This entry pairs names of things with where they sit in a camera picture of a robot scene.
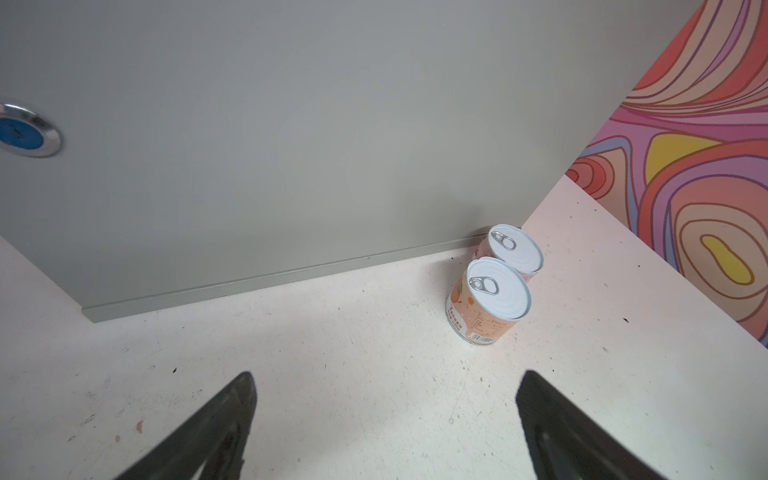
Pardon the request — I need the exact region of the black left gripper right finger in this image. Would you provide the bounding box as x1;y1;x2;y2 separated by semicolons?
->
515;370;662;480

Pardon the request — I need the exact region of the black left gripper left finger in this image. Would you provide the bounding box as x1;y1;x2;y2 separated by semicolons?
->
119;371;257;479

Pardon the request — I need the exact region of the orange label can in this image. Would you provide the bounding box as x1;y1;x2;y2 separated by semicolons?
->
445;257;532;345

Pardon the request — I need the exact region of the pink can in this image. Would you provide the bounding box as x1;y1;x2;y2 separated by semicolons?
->
473;224;544;283

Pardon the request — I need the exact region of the grey metal cabinet box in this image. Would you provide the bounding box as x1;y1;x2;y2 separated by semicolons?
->
1;1;697;321

